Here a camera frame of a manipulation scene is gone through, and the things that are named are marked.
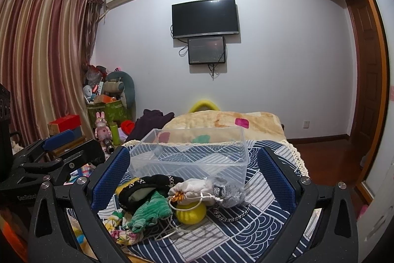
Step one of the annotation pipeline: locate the black knitted hat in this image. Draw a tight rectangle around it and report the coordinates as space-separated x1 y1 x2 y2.
117 174 184 214

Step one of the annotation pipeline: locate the grey braided rope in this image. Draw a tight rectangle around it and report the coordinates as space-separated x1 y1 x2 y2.
206 177 253 223

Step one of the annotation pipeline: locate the white drawstring pouch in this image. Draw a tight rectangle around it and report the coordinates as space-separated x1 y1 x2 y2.
168 178 223 206

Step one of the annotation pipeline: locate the yellow fuzzy ball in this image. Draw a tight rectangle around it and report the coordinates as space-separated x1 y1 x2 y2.
176 202 206 225

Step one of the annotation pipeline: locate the floral fabric scrunchie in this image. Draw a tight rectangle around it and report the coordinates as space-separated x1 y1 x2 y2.
103 210 144 246

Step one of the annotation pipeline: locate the red box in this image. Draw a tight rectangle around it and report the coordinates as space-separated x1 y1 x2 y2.
48 115 81 136

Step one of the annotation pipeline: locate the pink rabbit plush toy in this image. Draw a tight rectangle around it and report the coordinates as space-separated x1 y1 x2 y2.
95 111 112 141

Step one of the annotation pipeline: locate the blue patterned tablecloth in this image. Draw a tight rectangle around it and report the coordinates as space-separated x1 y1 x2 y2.
98 140 308 262

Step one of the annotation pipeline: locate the green bottle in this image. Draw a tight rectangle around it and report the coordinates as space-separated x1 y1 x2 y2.
110 122 122 145

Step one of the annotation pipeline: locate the green storage box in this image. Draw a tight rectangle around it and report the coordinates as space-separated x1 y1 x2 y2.
87 100 132 129

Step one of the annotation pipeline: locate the red cloth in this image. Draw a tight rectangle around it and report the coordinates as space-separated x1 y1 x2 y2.
120 120 135 136

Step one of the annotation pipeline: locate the clear plastic storage bin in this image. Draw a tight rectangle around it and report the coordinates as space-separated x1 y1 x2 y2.
128 127 249 184

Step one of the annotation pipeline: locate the grey green plush toy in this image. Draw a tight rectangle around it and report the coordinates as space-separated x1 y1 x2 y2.
103 70 136 111

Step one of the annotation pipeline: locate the dark purple garment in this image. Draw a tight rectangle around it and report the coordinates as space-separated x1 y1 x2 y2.
126 109 175 141

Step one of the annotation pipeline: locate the beige plush blanket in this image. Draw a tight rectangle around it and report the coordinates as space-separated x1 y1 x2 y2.
163 110 286 142

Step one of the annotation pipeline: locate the striped red gold curtain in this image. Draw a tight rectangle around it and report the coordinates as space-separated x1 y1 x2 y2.
1 0 100 143

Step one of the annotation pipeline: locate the brown wooden door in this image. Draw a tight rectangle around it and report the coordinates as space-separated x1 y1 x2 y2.
346 0 389 188

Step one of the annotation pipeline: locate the wall power socket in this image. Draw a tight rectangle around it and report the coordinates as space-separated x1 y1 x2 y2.
302 121 310 129

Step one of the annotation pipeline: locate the yellow plush ring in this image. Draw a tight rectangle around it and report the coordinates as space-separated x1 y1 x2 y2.
188 99 221 114

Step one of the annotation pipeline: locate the small wall monitor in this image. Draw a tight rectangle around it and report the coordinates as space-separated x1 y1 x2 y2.
188 36 226 65

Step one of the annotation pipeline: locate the large wall television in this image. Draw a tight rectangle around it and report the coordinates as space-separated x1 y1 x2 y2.
172 0 240 39

